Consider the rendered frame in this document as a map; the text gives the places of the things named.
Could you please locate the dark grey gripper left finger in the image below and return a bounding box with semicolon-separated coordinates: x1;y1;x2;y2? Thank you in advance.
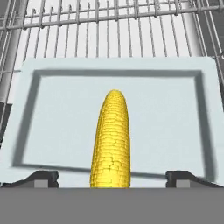
0;170;60;188

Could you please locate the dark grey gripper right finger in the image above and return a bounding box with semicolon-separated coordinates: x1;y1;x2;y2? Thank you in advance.
164;170;224;188

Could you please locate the yellow corn cob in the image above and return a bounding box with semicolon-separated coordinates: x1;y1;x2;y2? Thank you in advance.
89;89;131;189

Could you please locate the pale blue rectangular tray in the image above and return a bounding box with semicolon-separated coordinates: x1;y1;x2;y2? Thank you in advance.
0;56;224;189

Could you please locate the grey wire oven rack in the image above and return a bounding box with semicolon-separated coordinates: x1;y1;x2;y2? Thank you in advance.
0;0;224;141

